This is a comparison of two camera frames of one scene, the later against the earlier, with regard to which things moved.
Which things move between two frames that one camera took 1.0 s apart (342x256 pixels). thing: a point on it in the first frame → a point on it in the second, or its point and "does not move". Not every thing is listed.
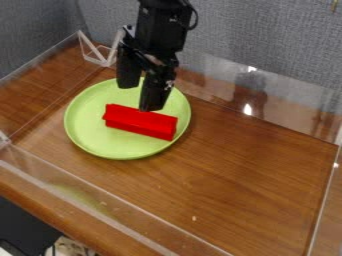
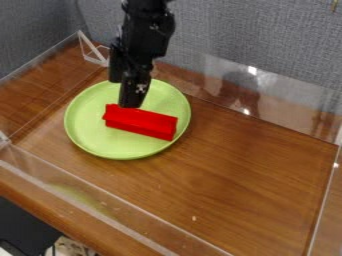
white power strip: x=67 y=247 does not move
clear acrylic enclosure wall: x=230 y=173 does not move
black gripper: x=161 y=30 → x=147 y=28
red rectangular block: x=144 y=122 does not move
